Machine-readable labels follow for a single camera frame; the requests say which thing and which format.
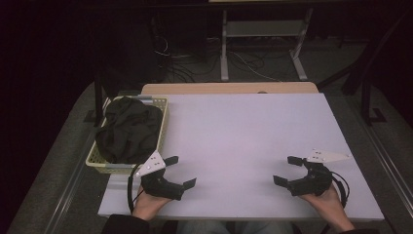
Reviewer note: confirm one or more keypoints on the person's right hand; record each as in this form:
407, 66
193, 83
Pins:
326, 201

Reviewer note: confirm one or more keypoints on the yellow plastic basket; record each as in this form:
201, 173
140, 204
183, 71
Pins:
162, 113

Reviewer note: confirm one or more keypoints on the thin black stand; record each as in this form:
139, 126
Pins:
98, 100

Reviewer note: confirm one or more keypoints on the white metal stand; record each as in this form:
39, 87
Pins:
263, 29

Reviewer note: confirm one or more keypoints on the dark cloth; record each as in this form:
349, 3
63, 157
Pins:
130, 130

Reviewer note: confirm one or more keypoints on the large black metal frame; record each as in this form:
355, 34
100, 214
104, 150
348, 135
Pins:
367, 84

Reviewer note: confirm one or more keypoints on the person's left hand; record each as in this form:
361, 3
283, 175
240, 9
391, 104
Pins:
147, 204

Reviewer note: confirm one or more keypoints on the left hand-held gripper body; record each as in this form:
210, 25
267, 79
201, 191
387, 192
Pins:
159, 185

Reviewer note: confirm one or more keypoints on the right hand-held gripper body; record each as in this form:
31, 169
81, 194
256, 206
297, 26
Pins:
313, 180

